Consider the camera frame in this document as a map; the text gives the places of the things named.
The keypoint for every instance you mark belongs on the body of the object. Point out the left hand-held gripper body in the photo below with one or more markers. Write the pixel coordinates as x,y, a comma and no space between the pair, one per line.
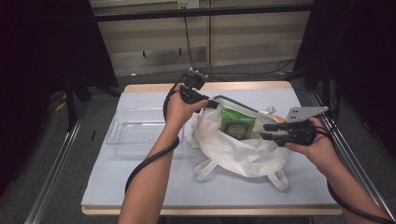
194,84

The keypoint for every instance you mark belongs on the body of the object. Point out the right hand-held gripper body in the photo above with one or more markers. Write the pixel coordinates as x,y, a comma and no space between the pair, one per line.
295,132

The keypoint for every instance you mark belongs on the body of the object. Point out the green snack packet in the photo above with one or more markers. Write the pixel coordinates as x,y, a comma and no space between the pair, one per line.
238,124

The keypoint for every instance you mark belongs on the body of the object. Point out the white cloth tote bag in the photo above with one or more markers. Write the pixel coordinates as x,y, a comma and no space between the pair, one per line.
236,152

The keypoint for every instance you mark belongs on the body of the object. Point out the clear plastic bin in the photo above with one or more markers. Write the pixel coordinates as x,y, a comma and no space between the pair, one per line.
137,133

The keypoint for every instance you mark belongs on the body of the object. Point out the person's right hand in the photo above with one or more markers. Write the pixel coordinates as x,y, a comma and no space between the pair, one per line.
320,149

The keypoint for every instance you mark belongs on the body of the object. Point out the person's left hand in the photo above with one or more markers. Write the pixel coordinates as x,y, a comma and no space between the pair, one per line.
179,112

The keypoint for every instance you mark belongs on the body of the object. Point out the wooden table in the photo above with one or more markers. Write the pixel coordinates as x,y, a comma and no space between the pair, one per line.
218,85

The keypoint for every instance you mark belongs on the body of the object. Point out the black horizontal bar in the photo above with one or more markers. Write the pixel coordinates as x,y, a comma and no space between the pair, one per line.
202,12

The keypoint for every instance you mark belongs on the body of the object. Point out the pale table cover sheet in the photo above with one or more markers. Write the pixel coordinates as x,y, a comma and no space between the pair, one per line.
218,193

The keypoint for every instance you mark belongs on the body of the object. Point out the black curtain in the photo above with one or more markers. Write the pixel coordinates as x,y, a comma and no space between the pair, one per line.
358,46
37,62

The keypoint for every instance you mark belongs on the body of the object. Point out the black metal stand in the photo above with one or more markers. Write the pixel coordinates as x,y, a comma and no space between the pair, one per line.
71,105

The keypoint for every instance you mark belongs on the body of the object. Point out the wall power socket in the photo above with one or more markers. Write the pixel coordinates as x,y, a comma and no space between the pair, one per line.
188,3

